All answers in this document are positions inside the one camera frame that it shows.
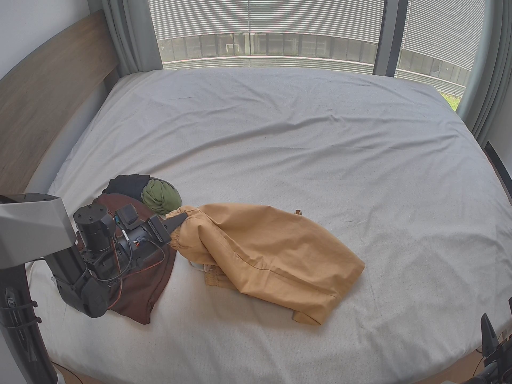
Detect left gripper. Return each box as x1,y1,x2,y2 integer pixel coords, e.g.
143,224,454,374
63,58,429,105
115,215,173,272

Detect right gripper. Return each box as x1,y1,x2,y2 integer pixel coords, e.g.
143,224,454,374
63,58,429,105
478,314,512,384

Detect tan shorts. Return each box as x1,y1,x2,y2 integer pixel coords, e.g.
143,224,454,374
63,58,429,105
165,202,366,326

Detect bed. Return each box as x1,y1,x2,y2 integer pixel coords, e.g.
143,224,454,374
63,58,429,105
0,10,512,384

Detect green garment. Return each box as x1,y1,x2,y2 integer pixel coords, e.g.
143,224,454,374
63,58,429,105
142,178,182,216

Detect black garment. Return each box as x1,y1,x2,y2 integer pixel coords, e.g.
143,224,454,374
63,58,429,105
102,174,152,205

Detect brown shorts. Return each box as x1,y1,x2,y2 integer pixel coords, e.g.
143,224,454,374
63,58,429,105
76,192,177,325

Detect grey-green curtain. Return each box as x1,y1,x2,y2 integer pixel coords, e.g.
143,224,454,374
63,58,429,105
456,0,512,147
84,0,162,77

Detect window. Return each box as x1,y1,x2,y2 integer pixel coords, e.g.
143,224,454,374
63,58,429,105
144,0,490,113

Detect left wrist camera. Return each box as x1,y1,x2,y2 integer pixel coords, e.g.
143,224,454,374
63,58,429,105
115,204,141,231

